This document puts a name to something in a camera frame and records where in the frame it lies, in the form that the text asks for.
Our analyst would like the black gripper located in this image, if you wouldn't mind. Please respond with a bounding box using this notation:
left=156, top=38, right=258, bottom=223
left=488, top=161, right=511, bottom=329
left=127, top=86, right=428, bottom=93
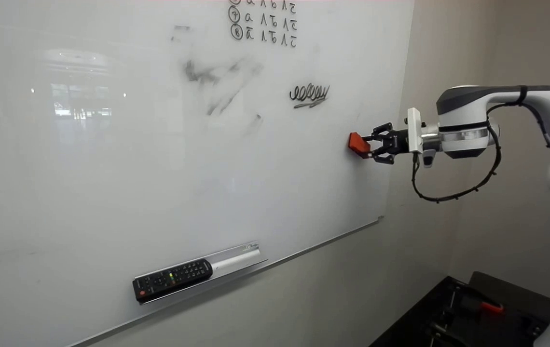
left=361, top=120, right=411, bottom=167

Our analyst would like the orange foam eraser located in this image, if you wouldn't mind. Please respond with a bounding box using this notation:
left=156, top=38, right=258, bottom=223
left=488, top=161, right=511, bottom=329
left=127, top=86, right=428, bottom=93
left=345, top=130, right=374, bottom=159

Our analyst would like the silver marker tray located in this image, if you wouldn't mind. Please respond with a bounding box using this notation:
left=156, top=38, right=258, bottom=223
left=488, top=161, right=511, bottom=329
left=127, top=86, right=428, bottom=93
left=131, top=242, right=266, bottom=300

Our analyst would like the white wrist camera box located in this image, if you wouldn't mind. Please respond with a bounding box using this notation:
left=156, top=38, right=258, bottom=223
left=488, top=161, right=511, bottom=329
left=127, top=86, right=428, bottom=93
left=403, top=107, right=442, bottom=167

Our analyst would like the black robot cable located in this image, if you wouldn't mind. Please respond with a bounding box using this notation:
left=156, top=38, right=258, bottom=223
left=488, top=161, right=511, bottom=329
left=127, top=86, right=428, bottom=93
left=409, top=86, right=550, bottom=207

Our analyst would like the red handled clamp tool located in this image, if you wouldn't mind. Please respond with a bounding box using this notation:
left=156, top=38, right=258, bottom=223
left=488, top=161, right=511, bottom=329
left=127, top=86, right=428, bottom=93
left=445, top=280, right=507, bottom=323

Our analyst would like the white wall whiteboard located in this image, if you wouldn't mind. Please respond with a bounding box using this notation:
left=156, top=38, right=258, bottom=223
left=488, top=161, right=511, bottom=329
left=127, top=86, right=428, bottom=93
left=0, top=0, right=418, bottom=347

